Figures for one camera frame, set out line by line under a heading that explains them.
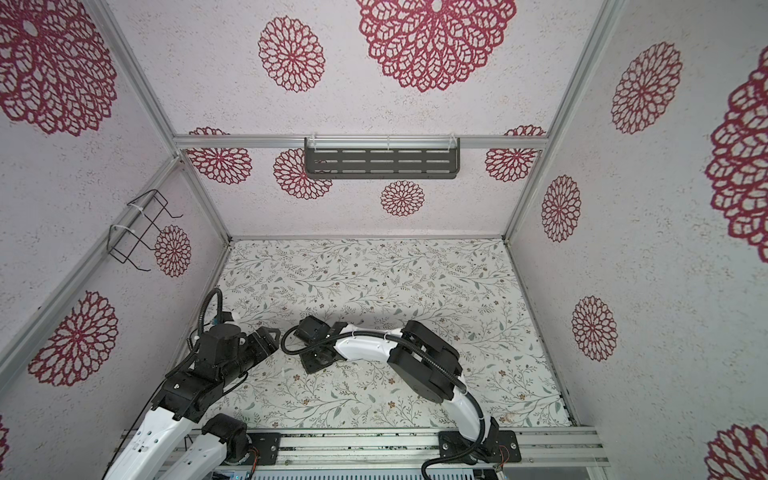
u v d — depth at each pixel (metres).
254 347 0.66
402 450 0.75
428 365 0.50
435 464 0.65
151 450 0.45
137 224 0.78
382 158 0.95
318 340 0.69
